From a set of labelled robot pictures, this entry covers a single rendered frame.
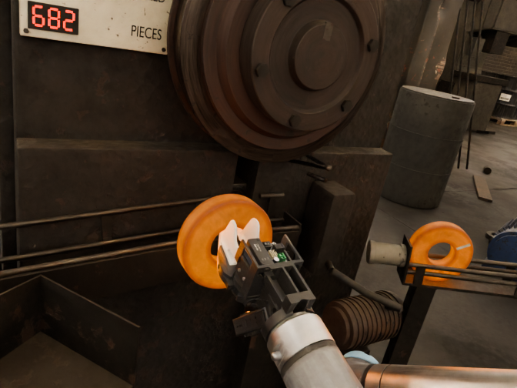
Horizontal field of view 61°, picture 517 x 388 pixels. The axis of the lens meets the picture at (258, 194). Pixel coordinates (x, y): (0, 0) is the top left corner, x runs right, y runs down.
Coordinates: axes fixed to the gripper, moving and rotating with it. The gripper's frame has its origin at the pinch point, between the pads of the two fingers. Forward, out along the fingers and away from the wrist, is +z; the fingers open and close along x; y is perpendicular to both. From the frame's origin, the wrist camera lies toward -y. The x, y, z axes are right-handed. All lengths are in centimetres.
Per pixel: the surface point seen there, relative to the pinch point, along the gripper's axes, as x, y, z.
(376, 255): -49, -20, 6
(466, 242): -67, -10, -2
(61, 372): 23.9, -23.1, -3.9
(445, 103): -252, -46, 152
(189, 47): 1.2, 18.4, 27.3
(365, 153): -57, -7, 31
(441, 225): -62, -9, 3
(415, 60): -369, -64, 295
